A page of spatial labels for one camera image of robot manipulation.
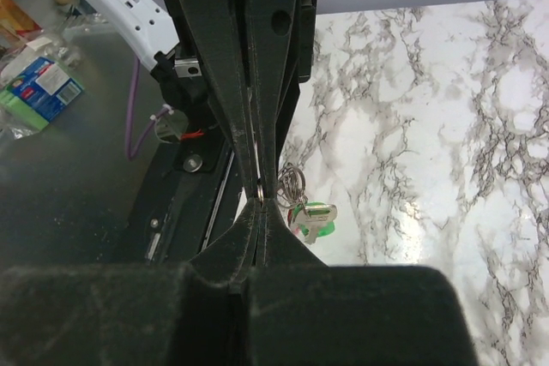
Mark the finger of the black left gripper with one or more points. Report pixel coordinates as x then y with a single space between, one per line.
273 29
213 26

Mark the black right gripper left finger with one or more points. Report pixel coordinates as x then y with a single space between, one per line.
227 262

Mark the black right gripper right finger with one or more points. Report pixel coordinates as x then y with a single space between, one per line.
281 255

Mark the steel key organizer red handle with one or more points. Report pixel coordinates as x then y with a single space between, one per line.
259 188

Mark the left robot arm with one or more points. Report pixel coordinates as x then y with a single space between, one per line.
248 52

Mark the green key tag with key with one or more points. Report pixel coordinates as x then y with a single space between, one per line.
312 220

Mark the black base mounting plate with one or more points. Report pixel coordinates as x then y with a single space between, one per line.
182 196

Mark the green blue sponge pack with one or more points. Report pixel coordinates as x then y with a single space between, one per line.
41 92

